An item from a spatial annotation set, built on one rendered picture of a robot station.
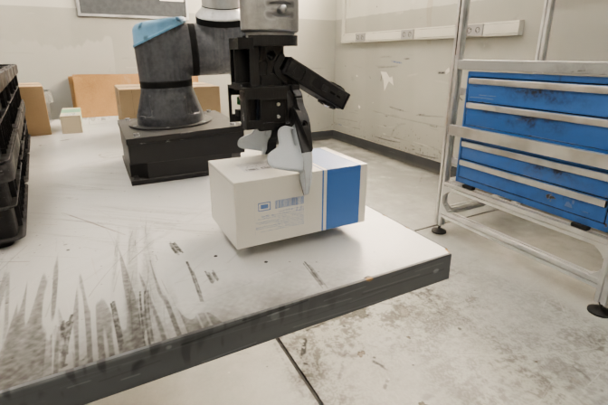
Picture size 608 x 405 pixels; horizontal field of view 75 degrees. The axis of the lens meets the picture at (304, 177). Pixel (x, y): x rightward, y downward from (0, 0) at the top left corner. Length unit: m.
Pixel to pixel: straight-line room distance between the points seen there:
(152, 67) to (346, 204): 0.55
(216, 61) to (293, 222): 0.51
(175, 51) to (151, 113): 0.15
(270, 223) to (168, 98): 0.49
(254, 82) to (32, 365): 0.37
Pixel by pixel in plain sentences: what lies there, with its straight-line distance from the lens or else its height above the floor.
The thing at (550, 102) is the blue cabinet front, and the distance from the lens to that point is 1.90.
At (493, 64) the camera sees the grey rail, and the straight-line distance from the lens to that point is 2.03.
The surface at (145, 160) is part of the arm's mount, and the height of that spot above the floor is 0.75.
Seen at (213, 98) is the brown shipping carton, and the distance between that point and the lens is 1.35.
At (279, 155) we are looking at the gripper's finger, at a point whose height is 0.84.
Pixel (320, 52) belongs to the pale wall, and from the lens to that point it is 4.60.
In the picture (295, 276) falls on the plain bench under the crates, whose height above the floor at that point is 0.70.
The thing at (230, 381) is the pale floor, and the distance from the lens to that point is 1.39.
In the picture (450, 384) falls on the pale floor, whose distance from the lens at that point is 1.43.
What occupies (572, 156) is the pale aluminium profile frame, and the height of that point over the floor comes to 0.58.
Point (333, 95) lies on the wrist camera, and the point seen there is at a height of 0.90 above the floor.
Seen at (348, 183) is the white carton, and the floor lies 0.78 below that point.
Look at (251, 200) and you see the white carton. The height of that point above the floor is 0.78.
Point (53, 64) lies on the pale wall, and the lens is 3.99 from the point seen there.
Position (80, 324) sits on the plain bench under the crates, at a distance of 0.48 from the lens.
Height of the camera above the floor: 0.96
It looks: 17 degrees down
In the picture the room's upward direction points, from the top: straight up
